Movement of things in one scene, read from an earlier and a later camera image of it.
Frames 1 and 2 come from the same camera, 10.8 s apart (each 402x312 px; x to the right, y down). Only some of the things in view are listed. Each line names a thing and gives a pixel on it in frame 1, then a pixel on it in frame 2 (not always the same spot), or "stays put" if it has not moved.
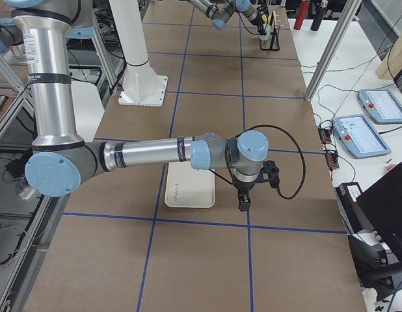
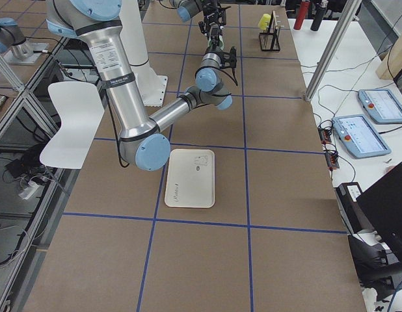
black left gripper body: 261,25 → 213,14
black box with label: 354,216 stays put
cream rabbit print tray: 188,187 stays put
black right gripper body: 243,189 → 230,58
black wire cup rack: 274,34 stays put
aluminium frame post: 332,50 stays put
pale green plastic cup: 267,28 → 214,47
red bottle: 301,15 stays put
